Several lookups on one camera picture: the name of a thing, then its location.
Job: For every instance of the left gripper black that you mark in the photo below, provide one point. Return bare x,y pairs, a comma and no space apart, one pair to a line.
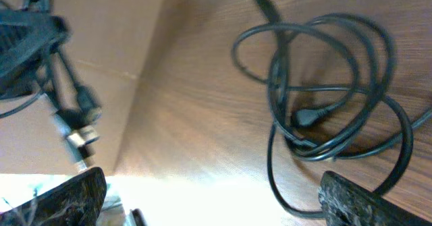
25,33

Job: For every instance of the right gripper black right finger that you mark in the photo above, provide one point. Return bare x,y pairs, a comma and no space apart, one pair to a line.
344,202

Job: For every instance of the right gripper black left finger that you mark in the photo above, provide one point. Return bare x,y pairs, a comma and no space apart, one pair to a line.
77,201

